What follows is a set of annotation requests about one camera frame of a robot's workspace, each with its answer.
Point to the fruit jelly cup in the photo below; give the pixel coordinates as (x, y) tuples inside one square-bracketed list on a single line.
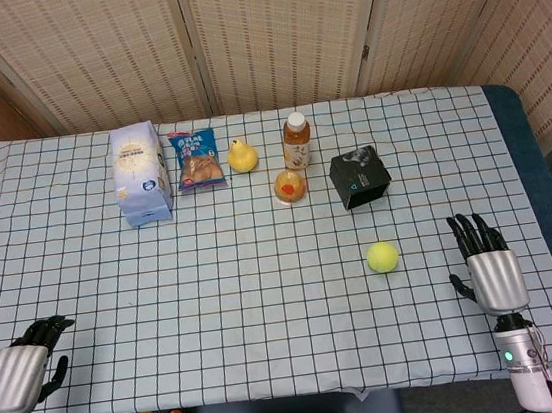
[(290, 188)]

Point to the yellow pear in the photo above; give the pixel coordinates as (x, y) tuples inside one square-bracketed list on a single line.
[(242, 157)]

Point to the blue snack bag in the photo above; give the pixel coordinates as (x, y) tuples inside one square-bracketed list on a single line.
[(197, 161)]

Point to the yellow tennis ball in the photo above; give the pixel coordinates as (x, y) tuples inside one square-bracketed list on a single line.
[(383, 257)]

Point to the black box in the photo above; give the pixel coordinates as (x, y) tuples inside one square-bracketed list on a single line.
[(359, 176)]

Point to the woven folding screen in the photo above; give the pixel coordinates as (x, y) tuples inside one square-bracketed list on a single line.
[(255, 38)]

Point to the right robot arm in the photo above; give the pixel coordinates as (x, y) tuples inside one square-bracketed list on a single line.
[(524, 362)]

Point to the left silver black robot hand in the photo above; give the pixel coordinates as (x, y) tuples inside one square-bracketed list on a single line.
[(12, 377)]

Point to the checked white tablecloth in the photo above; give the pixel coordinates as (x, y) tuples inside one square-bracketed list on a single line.
[(245, 281)]

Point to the pale blue paper bag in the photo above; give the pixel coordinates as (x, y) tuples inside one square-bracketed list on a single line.
[(141, 175)]

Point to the metal screen hinge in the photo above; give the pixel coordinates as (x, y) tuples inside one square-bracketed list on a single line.
[(366, 51)]

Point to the tea bottle white cap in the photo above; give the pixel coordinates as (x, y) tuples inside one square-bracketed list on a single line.
[(297, 143)]

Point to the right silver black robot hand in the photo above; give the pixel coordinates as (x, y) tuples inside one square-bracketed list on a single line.
[(496, 280)]

